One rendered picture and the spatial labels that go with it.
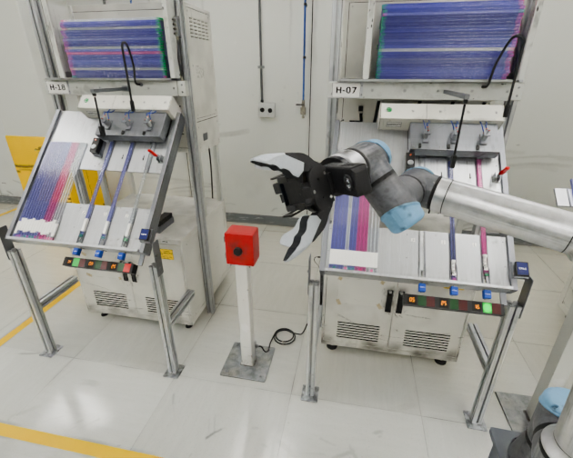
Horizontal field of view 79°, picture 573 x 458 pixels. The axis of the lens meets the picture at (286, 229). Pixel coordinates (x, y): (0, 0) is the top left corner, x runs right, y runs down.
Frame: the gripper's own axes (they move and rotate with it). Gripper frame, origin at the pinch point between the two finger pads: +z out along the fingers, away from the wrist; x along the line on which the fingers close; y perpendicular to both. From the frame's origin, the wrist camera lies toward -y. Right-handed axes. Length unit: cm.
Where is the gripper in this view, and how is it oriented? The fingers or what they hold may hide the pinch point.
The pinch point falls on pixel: (271, 213)
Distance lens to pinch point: 47.4
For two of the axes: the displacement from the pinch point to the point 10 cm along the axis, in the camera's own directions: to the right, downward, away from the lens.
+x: -3.0, -9.2, -2.4
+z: -6.4, 3.8, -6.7
